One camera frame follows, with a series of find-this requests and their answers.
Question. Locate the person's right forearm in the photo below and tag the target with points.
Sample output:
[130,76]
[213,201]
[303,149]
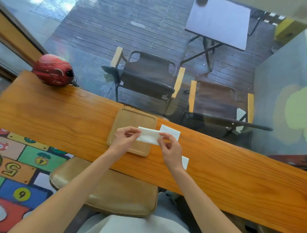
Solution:
[201,204]

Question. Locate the person's right thumb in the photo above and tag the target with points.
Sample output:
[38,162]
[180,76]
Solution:
[161,145]

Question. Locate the person's grey trousers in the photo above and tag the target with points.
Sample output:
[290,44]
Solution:
[165,206]

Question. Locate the colourful number play mat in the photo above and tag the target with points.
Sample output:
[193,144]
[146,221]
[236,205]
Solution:
[24,168]

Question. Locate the small white paper napkin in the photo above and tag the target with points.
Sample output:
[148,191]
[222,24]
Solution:
[185,163]

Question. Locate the tan cushioned stool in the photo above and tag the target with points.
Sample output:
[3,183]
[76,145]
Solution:
[115,192]

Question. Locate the red helmet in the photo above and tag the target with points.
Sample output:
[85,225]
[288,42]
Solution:
[51,69]

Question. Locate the yellow cabinet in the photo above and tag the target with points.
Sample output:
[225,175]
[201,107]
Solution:
[287,30]

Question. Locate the dark folding chair wooden armrests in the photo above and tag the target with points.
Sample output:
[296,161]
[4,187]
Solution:
[146,76]

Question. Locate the person's left forearm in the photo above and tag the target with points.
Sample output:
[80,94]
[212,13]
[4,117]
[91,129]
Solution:
[72,192]

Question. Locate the wooden door frame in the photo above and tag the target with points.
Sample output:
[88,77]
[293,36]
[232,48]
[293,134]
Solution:
[14,36]

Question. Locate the grey folding table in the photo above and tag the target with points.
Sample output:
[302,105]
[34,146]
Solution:
[215,21]

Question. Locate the person's white shirt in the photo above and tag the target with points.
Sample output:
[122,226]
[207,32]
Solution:
[134,225]

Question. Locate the brown folding chair wooden armrests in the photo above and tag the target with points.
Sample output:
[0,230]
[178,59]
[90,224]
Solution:
[213,103]

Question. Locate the person's left thumb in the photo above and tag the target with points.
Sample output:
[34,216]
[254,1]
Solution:
[132,135]

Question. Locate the person's left hand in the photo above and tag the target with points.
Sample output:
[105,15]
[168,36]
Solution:
[121,142]

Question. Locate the flat white paper napkin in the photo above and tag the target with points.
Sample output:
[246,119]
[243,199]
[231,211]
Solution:
[172,131]

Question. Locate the light wooden tray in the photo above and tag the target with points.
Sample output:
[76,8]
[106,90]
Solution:
[130,118]

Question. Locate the person's right hand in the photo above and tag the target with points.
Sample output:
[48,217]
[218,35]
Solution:
[174,154]

